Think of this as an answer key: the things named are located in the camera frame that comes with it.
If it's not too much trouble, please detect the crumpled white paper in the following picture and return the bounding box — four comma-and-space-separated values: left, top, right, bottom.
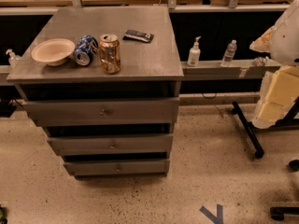
253, 56, 270, 66

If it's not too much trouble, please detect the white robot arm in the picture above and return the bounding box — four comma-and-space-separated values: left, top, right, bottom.
249, 0, 299, 129

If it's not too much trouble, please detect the white pump lotion bottle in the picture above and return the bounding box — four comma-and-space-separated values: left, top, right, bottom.
187, 36, 201, 67

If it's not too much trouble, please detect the orange soda can upright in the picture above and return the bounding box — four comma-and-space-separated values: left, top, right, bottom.
99, 34, 121, 74

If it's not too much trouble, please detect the dark snack bar wrapper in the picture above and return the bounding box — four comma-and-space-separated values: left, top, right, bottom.
123, 30, 154, 43

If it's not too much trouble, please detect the white bowl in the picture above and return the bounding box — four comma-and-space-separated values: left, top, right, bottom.
31, 38, 75, 66

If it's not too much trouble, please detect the grey drawer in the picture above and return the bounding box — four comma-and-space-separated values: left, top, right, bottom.
48, 133, 173, 156
23, 97, 178, 127
64, 159, 170, 176

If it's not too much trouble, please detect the grey bottom drawer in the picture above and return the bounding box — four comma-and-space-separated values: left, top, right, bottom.
64, 159, 170, 176

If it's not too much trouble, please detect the clear water bottle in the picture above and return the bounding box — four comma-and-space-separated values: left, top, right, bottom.
221, 40, 237, 67

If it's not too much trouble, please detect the grey top drawer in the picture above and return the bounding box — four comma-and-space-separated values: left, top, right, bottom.
23, 97, 178, 127

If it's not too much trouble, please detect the grey wooden drawer cabinet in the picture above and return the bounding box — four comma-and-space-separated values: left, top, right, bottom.
6, 5, 185, 181

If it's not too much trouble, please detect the blue soda can lying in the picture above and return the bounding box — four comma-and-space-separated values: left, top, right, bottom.
73, 35, 98, 66

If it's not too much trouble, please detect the black metal stand frame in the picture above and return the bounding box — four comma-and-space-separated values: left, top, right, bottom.
232, 98, 299, 159

